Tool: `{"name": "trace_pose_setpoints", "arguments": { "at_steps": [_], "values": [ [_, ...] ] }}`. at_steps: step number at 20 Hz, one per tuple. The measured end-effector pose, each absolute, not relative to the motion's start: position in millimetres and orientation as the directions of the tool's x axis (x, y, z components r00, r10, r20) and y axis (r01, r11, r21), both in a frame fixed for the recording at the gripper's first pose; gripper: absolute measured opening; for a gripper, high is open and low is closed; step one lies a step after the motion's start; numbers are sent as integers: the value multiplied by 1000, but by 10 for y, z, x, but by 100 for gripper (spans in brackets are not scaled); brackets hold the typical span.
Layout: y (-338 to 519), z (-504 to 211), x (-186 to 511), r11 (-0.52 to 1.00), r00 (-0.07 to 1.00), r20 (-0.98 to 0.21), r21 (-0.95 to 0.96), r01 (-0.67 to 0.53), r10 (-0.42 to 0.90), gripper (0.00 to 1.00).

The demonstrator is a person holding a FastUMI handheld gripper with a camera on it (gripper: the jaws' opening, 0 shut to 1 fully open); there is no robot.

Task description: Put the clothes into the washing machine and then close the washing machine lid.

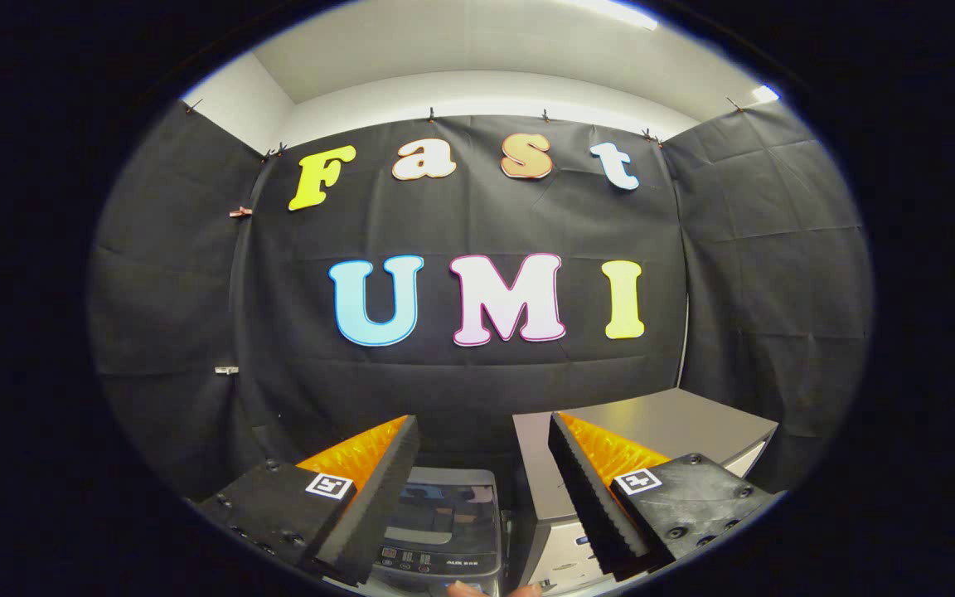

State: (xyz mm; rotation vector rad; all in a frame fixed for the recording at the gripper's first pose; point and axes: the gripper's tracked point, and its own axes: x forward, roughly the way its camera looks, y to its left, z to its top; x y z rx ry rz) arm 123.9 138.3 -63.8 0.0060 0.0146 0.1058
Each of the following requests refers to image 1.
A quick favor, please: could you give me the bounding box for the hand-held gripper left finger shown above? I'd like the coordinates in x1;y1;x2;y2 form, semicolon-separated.
187;415;422;585

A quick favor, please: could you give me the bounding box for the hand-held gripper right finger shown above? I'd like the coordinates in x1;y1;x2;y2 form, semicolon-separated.
548;412;781;581

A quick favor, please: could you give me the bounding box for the dark washing machine lid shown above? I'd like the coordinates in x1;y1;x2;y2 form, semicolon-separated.
382;468;502;558

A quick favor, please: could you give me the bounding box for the grey washing machine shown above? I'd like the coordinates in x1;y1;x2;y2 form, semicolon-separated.
361;467;513;597

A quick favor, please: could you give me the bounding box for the grey cabinet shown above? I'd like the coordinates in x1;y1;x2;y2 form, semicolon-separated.
512;387;779;594

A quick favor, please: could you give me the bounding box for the black backdrop cloth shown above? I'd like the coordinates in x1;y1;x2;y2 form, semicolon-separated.
88;99;875;498

